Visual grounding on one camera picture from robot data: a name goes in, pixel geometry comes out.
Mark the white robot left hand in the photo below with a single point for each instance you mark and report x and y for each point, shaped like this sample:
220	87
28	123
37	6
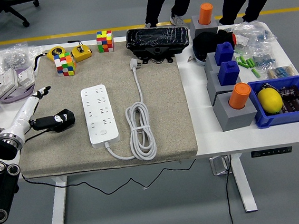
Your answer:
23	113

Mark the black power adapter plug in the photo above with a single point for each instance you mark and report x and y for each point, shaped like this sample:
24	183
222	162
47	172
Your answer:
70	123

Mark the white power strip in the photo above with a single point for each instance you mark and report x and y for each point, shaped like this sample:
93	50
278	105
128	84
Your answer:
107	138

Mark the purple plastic tray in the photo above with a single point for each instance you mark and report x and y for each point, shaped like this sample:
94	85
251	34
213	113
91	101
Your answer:
13	98

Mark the clear bag of screws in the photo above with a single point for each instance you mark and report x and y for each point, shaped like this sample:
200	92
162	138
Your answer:
13	57

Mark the multicolour puzzle cube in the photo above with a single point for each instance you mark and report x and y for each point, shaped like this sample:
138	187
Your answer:
65	64
104	41

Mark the round yellow tape measure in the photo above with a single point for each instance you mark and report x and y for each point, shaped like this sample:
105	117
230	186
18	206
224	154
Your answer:
56	53

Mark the square yellow tape measure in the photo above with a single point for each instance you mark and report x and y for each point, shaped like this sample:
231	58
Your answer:
81	53

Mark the white table leg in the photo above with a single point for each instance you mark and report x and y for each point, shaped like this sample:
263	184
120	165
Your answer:
243	182
57	211

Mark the black office chair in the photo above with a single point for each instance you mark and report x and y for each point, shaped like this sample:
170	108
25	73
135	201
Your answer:
5	3

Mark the grey-brown fabric mat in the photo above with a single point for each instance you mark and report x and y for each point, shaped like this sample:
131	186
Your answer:
159	103

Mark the black plastic-wrapped tray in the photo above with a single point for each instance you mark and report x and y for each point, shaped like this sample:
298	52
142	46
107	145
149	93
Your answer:
157	38

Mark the small metal clip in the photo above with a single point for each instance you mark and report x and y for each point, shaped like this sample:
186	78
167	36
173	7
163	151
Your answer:
191	58

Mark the grey block with square hole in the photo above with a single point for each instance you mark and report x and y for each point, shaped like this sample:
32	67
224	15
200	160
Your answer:
213	87
209	65

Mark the grey block with round hole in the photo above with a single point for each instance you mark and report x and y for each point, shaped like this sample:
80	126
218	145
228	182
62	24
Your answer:
235	119
197	29

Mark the black cap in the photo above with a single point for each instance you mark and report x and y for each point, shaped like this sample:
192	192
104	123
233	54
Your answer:
204	44

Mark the silver box under table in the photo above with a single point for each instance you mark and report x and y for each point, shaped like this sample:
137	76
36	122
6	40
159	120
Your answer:
219	164

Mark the orange cylinder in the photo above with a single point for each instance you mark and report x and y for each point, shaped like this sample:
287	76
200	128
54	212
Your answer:
206	12
239	95

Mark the blue square peg block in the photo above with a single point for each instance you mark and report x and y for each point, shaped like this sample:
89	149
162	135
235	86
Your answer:
224	54
228	74

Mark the black fabric bundle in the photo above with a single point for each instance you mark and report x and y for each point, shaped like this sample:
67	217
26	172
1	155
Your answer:
225	38

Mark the green cylinder piece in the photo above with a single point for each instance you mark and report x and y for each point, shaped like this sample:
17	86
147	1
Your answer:
248	63
255	73
238	61
252	62
243	62

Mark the small clear bag blue parts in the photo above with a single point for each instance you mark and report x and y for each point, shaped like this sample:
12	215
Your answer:
263	60

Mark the large clear component bag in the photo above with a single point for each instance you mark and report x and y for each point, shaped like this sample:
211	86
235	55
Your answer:
255	31

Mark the yellow lemon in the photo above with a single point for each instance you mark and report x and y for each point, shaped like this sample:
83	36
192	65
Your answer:
270	101

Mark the black table control panel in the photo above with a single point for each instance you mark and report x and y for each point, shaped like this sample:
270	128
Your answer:
271	152

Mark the clear bag of resistors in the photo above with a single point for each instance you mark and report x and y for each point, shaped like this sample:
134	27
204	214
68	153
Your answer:
280	72

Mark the blue plastic bin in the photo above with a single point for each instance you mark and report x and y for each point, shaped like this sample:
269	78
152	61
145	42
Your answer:
285	118

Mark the dark capacitor pile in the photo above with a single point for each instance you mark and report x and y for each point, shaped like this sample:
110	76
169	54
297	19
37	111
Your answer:
294	100

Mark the white wall socket box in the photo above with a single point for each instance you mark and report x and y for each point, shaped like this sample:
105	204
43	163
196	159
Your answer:
5	82
25	77

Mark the black mounting bracket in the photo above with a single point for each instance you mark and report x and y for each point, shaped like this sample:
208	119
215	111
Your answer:
157	51

